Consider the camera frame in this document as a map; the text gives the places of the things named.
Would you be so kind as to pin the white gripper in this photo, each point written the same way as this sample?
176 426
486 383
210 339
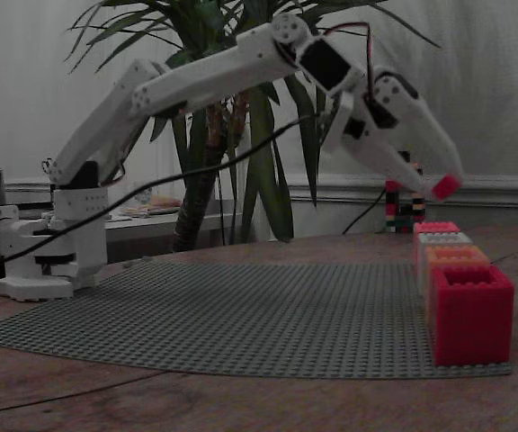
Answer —
372 137

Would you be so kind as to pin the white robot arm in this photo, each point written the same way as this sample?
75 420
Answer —
205 72

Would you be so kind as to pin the multicolour Lego tower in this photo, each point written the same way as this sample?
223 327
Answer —
391 207

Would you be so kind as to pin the red lego block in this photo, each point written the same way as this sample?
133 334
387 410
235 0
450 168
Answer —
436 227
472 319

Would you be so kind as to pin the white lego block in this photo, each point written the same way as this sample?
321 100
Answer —
443 238

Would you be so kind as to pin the orange lego block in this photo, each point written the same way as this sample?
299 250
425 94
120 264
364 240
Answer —
457 256

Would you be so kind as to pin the red lego block front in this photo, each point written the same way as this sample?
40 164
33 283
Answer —
472 319

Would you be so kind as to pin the grey Lego baseplate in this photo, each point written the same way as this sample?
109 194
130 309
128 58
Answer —
241 315

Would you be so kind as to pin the green potted palm plant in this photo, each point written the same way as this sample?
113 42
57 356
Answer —
259 180

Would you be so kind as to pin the low white table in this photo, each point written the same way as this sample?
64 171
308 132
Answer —
160 220

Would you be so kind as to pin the pile of papers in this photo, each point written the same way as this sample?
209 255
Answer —
155 204

